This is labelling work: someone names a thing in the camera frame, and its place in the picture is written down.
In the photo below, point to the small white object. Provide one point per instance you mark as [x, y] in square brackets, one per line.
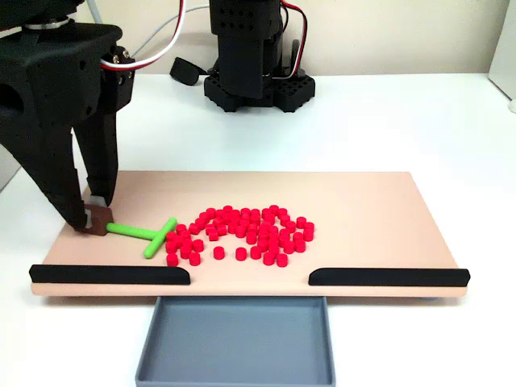
[512, 105]

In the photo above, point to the green T-shaped pusher tool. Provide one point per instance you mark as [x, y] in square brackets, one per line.
[133, 231]

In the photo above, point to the red granule pile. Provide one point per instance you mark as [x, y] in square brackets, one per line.
[242, 230]

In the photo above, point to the desk side partition panel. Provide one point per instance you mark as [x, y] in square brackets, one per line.
[506, 48]
[6, 169]

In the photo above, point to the beige work board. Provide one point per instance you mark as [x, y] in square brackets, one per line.
[363, 225]

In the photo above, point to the black edge rail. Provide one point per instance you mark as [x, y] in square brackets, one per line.
[105, 275]
[387, 277]

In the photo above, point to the grey container tray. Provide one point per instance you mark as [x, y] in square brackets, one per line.
[238, 342]

